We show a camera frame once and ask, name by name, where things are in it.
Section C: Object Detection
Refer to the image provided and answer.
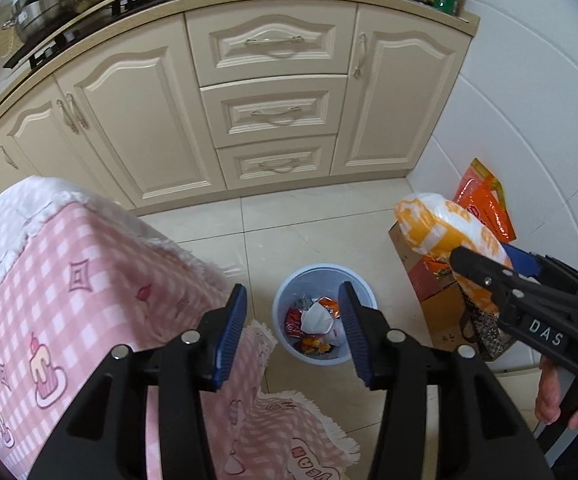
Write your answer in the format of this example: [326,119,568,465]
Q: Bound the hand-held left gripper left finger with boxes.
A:
[28,284,247,480]

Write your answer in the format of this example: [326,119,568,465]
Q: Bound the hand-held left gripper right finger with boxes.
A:
[338,281,555,480]

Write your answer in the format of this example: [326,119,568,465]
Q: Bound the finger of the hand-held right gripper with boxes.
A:
[506,244,578,293]
[449,246,540,326]

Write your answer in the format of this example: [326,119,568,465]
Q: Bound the orange white patterned bag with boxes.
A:
[394,191,514,321]

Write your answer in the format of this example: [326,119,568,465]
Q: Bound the blue plastic bin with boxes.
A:
[273,264,377,366]

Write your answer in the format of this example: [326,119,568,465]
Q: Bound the person's right hand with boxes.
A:
[535,357,578,431]

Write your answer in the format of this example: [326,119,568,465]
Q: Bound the clear plastic bag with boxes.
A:
[300,301,350,351]

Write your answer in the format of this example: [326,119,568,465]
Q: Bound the orange plastic bag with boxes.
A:
[456,157,517,243]

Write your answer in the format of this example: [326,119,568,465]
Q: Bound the patterned tote bag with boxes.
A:
[459,300,517,361]

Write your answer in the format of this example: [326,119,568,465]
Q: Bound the red snack packet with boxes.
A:
[284,307,304,338]

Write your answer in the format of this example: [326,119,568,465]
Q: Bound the cardboard box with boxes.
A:
[388,220,470,361]

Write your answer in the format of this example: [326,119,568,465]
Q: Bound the round table pink checked cloth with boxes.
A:
[0,175,362,480]

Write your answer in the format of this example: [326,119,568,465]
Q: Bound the black gas stove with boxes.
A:
[3,0,176,70]

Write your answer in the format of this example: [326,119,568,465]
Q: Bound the steel steamer pot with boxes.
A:
[3,0,77,43]

